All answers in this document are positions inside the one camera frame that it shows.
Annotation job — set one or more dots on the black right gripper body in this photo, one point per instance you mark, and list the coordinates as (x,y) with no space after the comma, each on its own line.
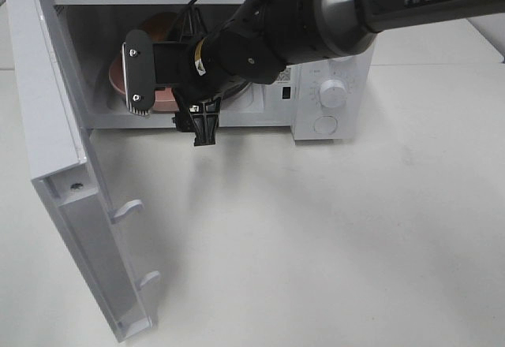
(193,69)

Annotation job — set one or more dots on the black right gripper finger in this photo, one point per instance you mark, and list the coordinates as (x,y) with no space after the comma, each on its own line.
(201,118)
(191,25)

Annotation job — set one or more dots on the pink round plate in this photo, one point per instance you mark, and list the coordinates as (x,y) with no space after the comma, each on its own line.
(164,99)

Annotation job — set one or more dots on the round white door button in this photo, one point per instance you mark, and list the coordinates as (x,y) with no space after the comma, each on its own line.
(326,125)

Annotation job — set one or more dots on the burger with lettuce and cheese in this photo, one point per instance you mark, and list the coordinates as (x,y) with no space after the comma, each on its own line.
(158,25)

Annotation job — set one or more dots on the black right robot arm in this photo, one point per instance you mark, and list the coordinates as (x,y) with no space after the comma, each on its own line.
(263,37)

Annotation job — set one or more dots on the glass microwave turntable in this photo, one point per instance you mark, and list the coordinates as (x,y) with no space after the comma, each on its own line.
(236,89)

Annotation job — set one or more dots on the white microwave oven body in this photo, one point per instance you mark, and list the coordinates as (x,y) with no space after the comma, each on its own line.
(97,29)

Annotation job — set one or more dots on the lower white timer knob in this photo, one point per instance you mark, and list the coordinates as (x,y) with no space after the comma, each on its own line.
(333,94)

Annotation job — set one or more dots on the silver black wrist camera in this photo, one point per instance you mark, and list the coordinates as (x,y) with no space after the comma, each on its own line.
(138,72)

